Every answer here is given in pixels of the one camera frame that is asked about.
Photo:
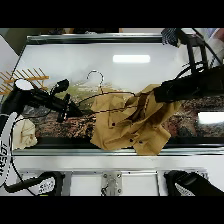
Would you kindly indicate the wooden rack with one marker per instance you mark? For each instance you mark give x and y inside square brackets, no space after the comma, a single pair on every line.
[31,77]

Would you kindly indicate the cream garment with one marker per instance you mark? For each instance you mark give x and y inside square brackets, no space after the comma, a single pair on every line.
[27,135]

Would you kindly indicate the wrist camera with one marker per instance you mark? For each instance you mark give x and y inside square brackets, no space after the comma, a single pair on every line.
[188,38]
[60,86]

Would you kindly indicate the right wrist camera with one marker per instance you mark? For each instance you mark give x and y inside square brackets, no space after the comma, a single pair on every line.
[188,38]

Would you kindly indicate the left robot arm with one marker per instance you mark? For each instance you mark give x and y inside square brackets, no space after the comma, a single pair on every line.
[31,95]

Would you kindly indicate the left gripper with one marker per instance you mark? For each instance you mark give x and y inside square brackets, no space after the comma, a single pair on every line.
[64,108]

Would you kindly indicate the tan long-sleeved shirt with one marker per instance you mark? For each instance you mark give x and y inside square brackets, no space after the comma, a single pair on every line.
[146,126]

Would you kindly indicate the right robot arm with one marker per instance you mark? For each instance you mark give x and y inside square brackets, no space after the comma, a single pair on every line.
[193,87]

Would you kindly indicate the silver frame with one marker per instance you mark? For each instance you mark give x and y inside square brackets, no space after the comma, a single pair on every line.
[113,151]

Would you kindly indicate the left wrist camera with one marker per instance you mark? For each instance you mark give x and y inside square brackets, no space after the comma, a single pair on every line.
[60,86]

